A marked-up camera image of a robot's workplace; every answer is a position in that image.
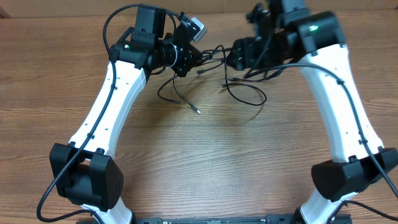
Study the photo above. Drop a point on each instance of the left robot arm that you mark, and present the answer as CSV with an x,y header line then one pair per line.
x,y
84,169

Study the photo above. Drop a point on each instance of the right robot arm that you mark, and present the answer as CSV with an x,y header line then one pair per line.
x,y
358,156

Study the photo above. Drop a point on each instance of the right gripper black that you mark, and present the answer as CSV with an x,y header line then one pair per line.
x,y
244,53

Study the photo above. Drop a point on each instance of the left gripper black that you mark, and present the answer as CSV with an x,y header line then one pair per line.
x,y
191,56

